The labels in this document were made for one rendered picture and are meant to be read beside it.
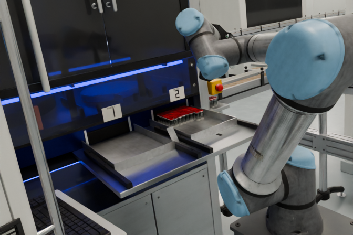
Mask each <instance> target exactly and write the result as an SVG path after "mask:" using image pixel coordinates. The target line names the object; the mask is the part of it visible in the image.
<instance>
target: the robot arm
mask: <svg viewBox="0 0 353 235"><path fill-rule="evenodd" d="M175 25H176V28H177V30H178V31H179V32H180V34H181V35H182V36H184V37H185V39H186V42H187V43H188V46H189V47H190V50H191V52H192V55H193V57H194V59H195V61H196V65H197V67H198V68H199V70H200V73H199V78H200V79H201V80H204V81H208V82H210V81H212V80H214V79H216V78H218V77H221V76H223V75H224V74H226V73H227V71H228V70H229V66H234V65H239V64H243V63H248V62H265V63H266V64H267V65H268V68H267V69H265V71H266V76H267V79H268V81H269V83H270V86H271V90H272V92H273V95H272V97H271V99H270V101H269V104H268V106H267V108H266V110H265V112H264V114H263V117H262V119H261V121H260V123H259V125H258V127H257V129H256V132H255V134H254V136H253V138H252V140H251V142H250V145H249V147H248V149H247V151H246V152H245V153H243V154H241V155H239V156H238V157H237V158H236V160H235V161H234V164H233V166H232V168H231V169H229V170H224V171H223V172H221V173H219V174H218V176H217V184H218V188H219V191H220V194H221V197H222V199H223V201H224V203H225V205H226V206H227V208H228V210H229V211H230V212H231V213H232V214H233V215H234V216H236V217H243V216H246V215H248V216H249V215H250V214H251V213H254V212H256V211H259V210H261V209H264V208H266V207H268V209H267V213H266V226H267V229H268V230H269V232H270V233H271V234H273V235H321V234H322V232H323V229H324V226H323V218H322V216H321V214H320V212H319V209H318V206H317V203H316V165H315V156H314V154H313V153H312V152H311V151H310V150H308V149H307V148H304V147H302V146H298V144H299V142H300V140H301V139H302V138H303V136H304V134H305V133H306V131H307V130H308V128H309V127H310V125H311V124H312V122H313V120H314V119H315V117H316V116H317V114H323V113H326V112H328V111H330V110H331V109H332V108H333V107H334V106H335V104H336V103H337V101H338V100H339V98H340V97H341V95H342V94H343V92H344V91H345V90H346V89H347V88H348V87H349V86H351V85H353V13H352V14H346V15H339V16H333V17H327V18H321V19H317V18H313V19H307V20H303V21H301V22H299V23H296V24H292V25H289V26H287V27H285V28H283V29H282V30H280V31H279V32H275V33H265V34H250V35H247V36H241V37H234V36H233V35H232V33H229V32H226V31H225V30H224V29H223V28H222V27H221V26H220V25H218V24H212V23H210V22H209V21H208V20H207V19H206V18H205V17H204V16H203V14H202V13H200V12H198V11H197V10H196V9H194V8H187V9H184V10H183V11H181V12H180V13H179V15H178V16H177V18H176V21H175ZM228 34H229V36H227V35H228ZM231 37H233V38H231Z"/></svg>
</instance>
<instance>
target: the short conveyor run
mask: <svg viewBox="0 0 353 235"><path fill-rule="evenodd" d="M244 68H245V70H244V72H245V73H241V74H238V75H235V76H232V77H228V78H225V79H221V80H222V85H223V92H222V93H219V94H215V95H209V97H211V96H215V97H217V101H218V102H221V103H225V104H229V103H232V102H234V101H237V100H240V99H243V98H247V97H249V96H252V95H255V94H258V93H261V92H264V91H266V90H269V89H271V86H270V83H269V81H268V79H267V76H266V71H265V69H267V67H262V68H259V69H256V70H252V71H249V72H248V70H247V66H245V67H244Z"/></svg>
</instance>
